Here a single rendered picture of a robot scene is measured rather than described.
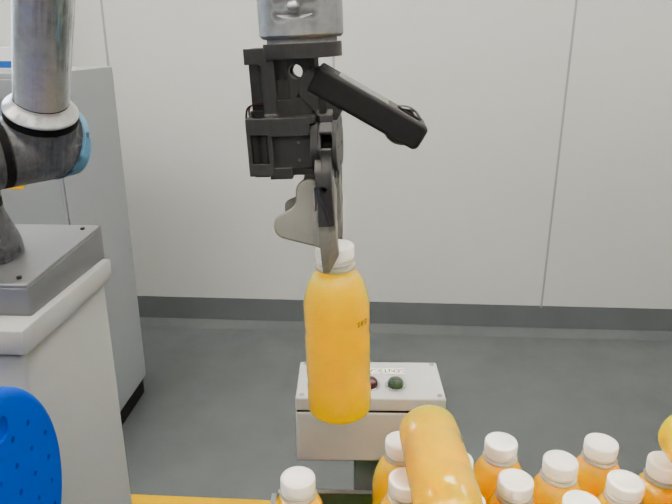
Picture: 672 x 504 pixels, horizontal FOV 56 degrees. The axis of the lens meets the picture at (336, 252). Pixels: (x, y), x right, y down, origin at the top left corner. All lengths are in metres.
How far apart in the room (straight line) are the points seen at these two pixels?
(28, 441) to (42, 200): 1.63
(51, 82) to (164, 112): 2.38
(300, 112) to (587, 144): 2.94
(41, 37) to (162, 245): 2.65
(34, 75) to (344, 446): 0.71
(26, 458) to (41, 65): 0.58
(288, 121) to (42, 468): 0.48
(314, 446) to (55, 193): 1.60
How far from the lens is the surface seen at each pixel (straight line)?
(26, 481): 0.78
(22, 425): 0.75
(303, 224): 0.59
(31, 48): 1.07
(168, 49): 3.41
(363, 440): 0.89
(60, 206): 2.31
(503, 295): 3.59
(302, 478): 0.74
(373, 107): 0.57
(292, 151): 0.58
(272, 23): 0.57
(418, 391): 0.87
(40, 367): 1.10
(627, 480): 0.80
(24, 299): 1.06
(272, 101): 0.58
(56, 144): 1.14
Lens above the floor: 1.55
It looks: 19 degrees down
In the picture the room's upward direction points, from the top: straight up
